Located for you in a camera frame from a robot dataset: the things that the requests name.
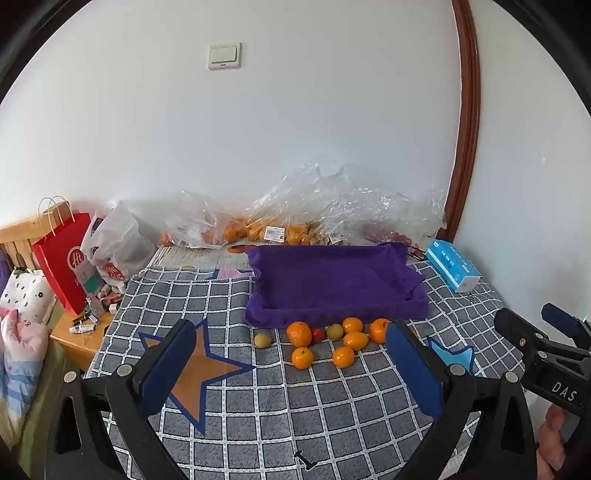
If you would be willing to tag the clear plastic bag, red produce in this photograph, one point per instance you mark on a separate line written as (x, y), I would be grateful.
(401, 212)

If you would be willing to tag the white wall light switch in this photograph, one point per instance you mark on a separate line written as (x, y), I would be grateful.
(225, 55)

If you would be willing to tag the purple towel-lined tray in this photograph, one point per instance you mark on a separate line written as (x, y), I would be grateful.
(332, 281)

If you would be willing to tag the large orange mandarin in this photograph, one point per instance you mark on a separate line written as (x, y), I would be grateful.
(298, 333)

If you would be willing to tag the white printed pillow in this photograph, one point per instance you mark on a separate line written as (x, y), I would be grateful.
(27, 290)

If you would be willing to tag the small red apple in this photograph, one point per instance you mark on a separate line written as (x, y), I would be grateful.
(317, 334)

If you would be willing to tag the clear bag of brown longans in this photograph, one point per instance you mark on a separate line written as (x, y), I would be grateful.
(316, 233)

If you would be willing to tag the grey checked star blanket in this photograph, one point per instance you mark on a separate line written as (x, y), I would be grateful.
(277, 415)

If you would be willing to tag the red paper shopping bag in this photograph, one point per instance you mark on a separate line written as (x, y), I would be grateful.
(60, 263)

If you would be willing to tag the olive green bedsheet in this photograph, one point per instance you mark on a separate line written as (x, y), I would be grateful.
(34, 429)

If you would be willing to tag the small black metal piece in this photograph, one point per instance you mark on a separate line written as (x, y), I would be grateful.
(302, 459)

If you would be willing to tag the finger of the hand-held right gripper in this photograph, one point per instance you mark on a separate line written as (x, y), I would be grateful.
(561, 318)
(521, 330)

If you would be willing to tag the brown wooden door frame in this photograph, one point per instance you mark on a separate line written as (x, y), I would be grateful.
(468, 138)

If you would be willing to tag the yellow-green plum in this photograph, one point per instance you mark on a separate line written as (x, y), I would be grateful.
(334, 331)
(262, 340)

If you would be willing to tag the clear plastic bag of oranges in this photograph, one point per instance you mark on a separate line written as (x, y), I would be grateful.
(295, 198)

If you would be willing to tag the person's right hand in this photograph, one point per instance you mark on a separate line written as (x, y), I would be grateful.
(551, 438)

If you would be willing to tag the clear plastic bag of mandarins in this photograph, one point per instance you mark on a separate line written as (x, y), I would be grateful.
(194, 217)

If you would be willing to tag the wooden headboard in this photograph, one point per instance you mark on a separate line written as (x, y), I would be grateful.
(18, 230)

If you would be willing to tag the wooden nightstand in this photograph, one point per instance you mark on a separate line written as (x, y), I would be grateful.
(87, 346)

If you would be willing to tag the pink plush blanket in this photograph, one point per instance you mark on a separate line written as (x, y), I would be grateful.
(21, 350)

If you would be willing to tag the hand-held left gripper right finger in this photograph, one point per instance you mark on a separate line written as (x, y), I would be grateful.
(411, 369)

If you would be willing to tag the blue tissue pack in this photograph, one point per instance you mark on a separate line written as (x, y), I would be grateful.
(450, 263)

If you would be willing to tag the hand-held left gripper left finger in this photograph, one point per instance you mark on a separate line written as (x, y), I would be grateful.
(168, 364)

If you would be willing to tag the printed newspaper sheet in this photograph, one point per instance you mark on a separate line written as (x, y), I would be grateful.
(194, 258)

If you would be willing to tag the pile of small cosmetic items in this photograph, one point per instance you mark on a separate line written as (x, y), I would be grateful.
(97, 309)

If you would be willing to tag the white plastic shopping bag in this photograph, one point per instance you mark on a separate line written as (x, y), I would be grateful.
(120, 240)

